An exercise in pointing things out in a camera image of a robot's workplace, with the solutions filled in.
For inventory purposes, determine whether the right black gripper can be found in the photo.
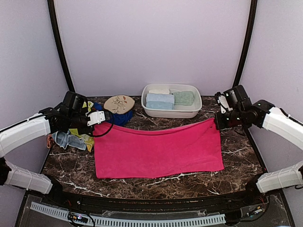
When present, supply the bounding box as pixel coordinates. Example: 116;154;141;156
215;108;245;130

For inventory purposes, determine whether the pink towel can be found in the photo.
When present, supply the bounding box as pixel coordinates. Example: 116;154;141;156
94;118;224;179

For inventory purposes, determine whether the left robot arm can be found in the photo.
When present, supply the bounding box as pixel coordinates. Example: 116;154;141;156
0;91;106;206

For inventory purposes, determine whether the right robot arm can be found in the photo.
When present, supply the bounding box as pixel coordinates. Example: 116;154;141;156
214;85;303;205

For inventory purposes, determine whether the light blue crumpled towel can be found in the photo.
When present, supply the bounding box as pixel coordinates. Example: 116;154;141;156
52;131;87;150

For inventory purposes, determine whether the yellow green patterned towel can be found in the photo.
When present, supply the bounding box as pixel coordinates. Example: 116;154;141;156
69;101;94;153

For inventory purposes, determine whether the green rolled towel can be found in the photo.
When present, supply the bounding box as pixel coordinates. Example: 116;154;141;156
172;91;195;106

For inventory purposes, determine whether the white plastic tub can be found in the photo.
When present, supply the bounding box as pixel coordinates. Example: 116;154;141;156
141;84;203;118

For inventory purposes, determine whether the light blue rolled towel front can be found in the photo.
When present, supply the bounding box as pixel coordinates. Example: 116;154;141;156
146;101;174;110

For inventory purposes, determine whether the light blue rolled towel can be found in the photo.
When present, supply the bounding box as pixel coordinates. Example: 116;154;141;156
146;101;174;110
146;93;175;104

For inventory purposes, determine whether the light blue rolled towel back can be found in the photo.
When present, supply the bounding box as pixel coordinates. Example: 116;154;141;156
146;93;175;104

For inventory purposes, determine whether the white rolled towel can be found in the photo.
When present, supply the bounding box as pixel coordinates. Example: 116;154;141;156
148;88;170;95

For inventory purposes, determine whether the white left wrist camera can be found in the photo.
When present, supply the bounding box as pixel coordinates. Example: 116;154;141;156
87;111;106;126

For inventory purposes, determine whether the black right frame post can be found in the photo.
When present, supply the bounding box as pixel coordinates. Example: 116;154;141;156
231;0;258;88

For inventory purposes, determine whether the black frame post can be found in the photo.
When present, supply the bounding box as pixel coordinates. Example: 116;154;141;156
47;0;76;93
231;0;258;88

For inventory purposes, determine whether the black left frame post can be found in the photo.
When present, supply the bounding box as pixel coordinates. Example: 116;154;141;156
47;0;76;93

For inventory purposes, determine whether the white slotted cable duct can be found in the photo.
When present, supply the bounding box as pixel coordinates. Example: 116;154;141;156
30;202;226;227

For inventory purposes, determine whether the black front rail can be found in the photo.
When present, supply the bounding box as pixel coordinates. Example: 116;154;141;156
26;183;282;215

